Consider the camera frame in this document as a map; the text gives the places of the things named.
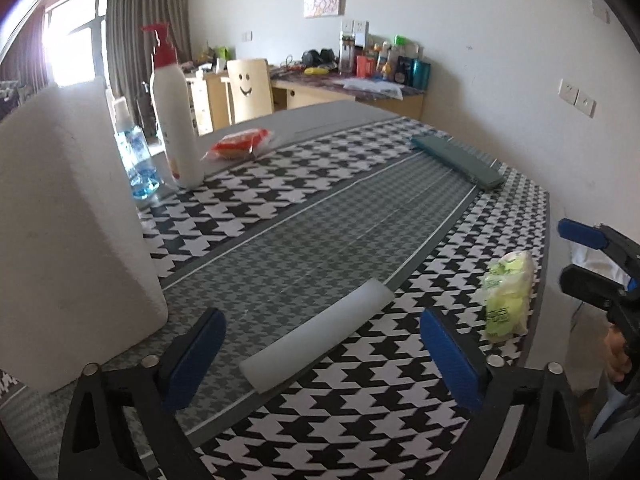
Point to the white printed papers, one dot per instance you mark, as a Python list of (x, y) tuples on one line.
[(370, 87)]

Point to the clear blue liquid spray bottle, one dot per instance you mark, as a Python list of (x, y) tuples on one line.
[(137, 165)]

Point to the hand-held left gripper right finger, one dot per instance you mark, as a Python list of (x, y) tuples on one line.
[(450, 360)]

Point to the white foam tube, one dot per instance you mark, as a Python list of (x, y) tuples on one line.
[(310, 340)]

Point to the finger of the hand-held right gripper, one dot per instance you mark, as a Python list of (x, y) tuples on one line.
[(575, 231), (585, 282)]

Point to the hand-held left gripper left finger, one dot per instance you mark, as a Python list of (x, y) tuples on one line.
[(195, 360)]

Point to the red snack packet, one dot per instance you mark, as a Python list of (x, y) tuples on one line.
[(237, 144)]

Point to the grey brown curtain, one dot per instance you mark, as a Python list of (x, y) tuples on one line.
[(25, 60), (135, 20)]

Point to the glass balcony door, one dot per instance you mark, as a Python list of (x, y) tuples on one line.
[(75, 35)]

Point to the yellow object on desk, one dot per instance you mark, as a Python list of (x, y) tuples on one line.
[(316, 71)]

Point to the black headphones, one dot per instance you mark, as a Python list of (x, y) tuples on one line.
[(318, 57)]

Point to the white double wall socket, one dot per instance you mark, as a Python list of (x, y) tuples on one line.
[(354, 27)]

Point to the green bottle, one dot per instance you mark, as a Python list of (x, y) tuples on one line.
[(224, 53)]

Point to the dark patterned desk mat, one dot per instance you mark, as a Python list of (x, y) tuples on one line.
[(320, 79)]

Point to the row of toiletry bottles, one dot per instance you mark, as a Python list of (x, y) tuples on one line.
[(420, 72)]

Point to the grey green pencil case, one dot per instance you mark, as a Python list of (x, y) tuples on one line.
[(460, 160)]

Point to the yellow green tissue packet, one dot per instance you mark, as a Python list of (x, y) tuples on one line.
[(507, 300)]

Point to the wooden chair with smiley face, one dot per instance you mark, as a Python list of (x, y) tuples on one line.
[(250, 100)]

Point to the clear drinking tumbler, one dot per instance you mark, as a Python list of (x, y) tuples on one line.
[(347, 55)]

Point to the cluttered wooden desk with drawers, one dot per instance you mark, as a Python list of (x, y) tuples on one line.
[(210, 105)]

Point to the wooden desk with patterned mat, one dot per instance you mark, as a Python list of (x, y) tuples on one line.
[(310, 95)]

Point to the person's blue grey clothing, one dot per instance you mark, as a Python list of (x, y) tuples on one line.
[(615, 420)]

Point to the white pump lotion bottle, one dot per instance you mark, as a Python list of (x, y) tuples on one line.
[(175, 125)]

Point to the black white houndstooth tablecloth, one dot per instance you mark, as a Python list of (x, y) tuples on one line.
[(300, 240)]

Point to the white foam block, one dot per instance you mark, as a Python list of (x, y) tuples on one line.
[(65, 235)]

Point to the person's right hand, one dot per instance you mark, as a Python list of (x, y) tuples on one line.
[(614, 355)]

